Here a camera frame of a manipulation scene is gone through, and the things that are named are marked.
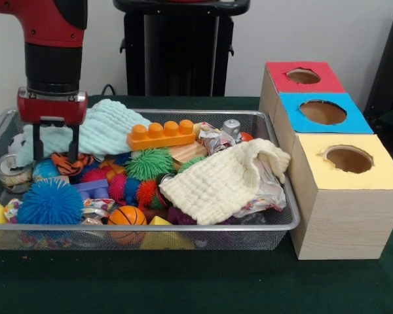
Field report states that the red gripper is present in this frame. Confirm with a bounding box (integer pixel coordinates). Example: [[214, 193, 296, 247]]
[[16, 86, 88, 164]]

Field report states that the orange striped tiger plush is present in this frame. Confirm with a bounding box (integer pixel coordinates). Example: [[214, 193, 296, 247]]
[[51, 152, 94, 177]]

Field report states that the mint green waffle cloth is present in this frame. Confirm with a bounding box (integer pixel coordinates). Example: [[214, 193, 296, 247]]
[[18, 99, 151, 166]]

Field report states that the orange toy building brick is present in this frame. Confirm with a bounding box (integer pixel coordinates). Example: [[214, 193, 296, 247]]
[[126, 119, 197, 152]]

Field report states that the wooden box with three holes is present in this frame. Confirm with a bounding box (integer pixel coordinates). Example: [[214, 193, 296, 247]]
[[258, 60, 393, 261]]

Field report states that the blue globe ball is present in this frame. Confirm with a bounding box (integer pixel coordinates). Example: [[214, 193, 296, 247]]
[[32, 159, 62, 183]]

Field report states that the small soccer ball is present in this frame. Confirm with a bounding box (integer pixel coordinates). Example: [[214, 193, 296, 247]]
[[7, 135, 27, 154]]

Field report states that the silver tin can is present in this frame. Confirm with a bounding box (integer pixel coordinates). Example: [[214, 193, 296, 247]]
[[0, 153, 33, 194]]

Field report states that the blue spiky rubber ball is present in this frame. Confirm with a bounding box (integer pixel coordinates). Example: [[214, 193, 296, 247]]
[[17, 178, 85, 225]]

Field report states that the green spiky rubber ball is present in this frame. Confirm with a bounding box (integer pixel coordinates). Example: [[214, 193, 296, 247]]
[[124, 148, 176, 181]]

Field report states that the small orange basketball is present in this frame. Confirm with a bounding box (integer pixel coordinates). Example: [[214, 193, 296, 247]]
[[107, 205, 148, 226]]

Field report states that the cream waffle cloth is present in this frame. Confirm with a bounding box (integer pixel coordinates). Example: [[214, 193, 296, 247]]
[[159, 137, 292, 226]]

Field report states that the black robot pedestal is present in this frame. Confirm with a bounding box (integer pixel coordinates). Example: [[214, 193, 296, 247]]
[[113, 0, 252, 97]]

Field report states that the shallow wire mesh bin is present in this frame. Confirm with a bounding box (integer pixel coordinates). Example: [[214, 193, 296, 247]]
[[0, 107, 301, 251]]

